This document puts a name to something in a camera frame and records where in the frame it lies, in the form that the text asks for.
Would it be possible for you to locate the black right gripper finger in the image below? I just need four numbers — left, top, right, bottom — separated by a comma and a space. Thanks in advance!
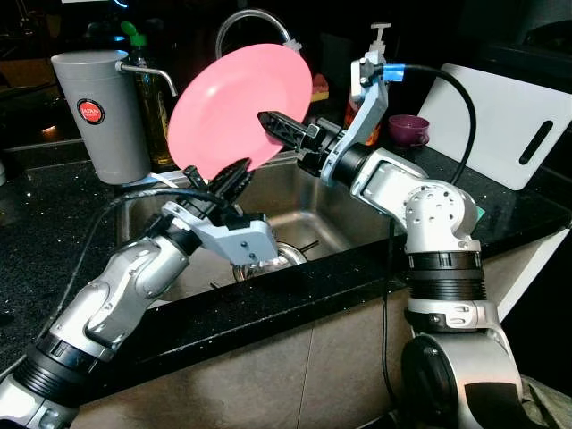
257, 110, 310, 148

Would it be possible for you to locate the pink round plate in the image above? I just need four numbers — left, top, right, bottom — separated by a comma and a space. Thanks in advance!
166, 42, 315, 181

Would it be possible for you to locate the pink and yellow sponge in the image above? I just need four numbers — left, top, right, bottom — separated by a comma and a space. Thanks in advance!
309, 72, 331, 102

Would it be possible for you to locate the stainless steel sink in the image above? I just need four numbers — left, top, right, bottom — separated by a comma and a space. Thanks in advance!
114, 150, 414, 307

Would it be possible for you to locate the metal sink drain strainer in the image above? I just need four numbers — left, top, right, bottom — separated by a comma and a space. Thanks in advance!
231, 242, 310, 274

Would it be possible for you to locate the purple cup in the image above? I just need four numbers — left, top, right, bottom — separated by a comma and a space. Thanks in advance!
386, 114, 432, 149

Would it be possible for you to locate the oil bottle with green cap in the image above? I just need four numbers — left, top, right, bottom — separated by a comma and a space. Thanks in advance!
120, 21, 176, 172

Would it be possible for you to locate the chrome gooseneck sink faucet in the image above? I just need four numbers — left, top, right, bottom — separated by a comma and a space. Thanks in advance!
214, 8, 297, 56

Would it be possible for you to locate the orange dish soap pump bottle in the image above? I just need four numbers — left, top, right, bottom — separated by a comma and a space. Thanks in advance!
344, 23, 395, 146

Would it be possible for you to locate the small chrome canister tap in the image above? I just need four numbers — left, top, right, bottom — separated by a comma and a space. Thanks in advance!
115, 60, 179, 98

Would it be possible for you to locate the grey canister with red logo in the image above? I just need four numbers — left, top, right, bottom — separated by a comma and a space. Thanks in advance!
50, 50, 154, 187

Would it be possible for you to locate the white plastic cutting board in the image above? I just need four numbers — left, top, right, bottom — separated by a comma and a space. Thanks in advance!
416, 62, 572, 191

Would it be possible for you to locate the olive plastic bag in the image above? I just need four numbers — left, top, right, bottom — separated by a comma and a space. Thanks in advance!
522, 374, 572, 429

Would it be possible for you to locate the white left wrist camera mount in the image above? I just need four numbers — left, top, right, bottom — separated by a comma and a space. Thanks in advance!
163, 200, 281, 268

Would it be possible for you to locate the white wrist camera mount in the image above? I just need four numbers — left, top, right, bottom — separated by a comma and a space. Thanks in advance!
319, 53, 391, 185
163, 200, 281, 268

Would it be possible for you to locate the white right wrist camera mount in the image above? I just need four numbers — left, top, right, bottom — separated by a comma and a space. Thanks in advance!
319, 53, 391, 185

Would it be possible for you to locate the white faucet sprayer hose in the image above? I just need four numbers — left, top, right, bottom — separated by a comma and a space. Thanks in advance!
281, 37, 307, 56

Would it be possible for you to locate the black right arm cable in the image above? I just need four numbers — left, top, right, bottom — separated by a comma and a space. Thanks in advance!
381, 61, 477, 408

